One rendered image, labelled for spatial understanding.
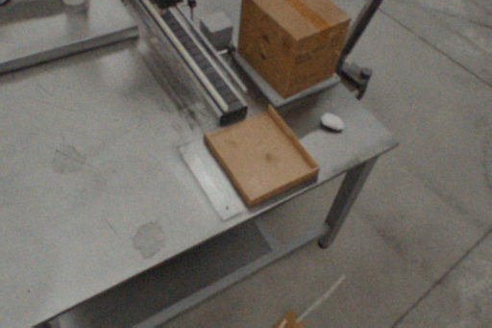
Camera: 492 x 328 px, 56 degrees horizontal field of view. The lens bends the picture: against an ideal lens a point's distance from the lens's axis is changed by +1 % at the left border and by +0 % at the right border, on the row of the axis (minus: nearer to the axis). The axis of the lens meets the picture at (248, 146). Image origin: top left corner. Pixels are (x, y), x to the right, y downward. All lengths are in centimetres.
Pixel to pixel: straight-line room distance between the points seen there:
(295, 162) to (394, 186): 121
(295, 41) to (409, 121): 162
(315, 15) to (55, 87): 93
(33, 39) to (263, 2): 84
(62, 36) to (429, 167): 201
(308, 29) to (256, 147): 42
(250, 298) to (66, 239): 103
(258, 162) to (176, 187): 28
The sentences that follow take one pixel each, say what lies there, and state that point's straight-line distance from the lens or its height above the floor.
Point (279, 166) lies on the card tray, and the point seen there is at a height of 83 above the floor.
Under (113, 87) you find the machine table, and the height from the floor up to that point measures 83.
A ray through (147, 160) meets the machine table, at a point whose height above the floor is 83.
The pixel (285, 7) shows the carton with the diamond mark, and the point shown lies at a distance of 160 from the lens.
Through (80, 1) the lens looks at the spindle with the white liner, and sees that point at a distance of 194.
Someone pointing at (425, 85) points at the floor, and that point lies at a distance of 327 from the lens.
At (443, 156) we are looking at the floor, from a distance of 290.
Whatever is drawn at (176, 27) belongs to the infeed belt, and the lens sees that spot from 186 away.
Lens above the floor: 202
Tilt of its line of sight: 52 degrees down
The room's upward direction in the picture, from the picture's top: 9 degrees clockwise
